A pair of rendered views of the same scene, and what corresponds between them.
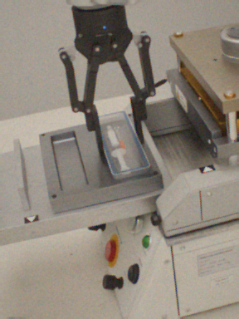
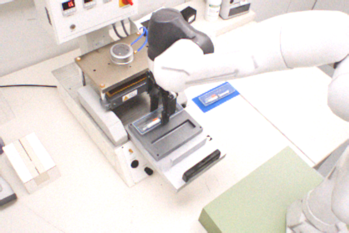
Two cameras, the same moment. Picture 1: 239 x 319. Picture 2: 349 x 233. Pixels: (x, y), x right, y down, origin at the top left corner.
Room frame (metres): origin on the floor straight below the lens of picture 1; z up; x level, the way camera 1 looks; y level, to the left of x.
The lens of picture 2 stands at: (1.21, 0.55, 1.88)
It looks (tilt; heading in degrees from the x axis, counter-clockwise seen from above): 52 degrees down; 230
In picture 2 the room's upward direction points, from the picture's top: 8 degrees clockwise
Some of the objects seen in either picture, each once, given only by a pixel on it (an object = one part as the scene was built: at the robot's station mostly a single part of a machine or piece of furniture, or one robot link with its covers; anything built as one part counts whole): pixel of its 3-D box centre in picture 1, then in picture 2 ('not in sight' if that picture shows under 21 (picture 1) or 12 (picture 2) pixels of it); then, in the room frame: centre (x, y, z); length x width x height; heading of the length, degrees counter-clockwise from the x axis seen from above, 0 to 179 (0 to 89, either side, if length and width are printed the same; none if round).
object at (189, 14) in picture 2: not in sight; (187, 16); (0.23, -0.63, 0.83); 0.09 x 0.06 x 0.07; 16
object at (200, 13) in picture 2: not in sight; (185, 25); (0.23, -0.63, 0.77); 0.84 x 0.30 x 0.04; 3
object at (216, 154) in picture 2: not in sight; (202, 164); (0.79, 0.22, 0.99); 0.15 x 0.02 x 0.04; 6
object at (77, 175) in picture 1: (95, 159); (166, 128); (0.81, 0.03, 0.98); 0.20 x 0.17 x 0.03; 6
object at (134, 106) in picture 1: (137, 120); (154, 104); (0.81, -0.04, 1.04); 0.03 x 0.01 x 0.07; 5
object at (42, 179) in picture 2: not in sight; (32, 162); (1.24, -0.19, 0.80); 0.19 x 0.13 x 0.09; 93
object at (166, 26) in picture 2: not in sight; (180, 39); (0.79, 0.03, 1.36); 0.18 x 0.10 x 0.13; 112
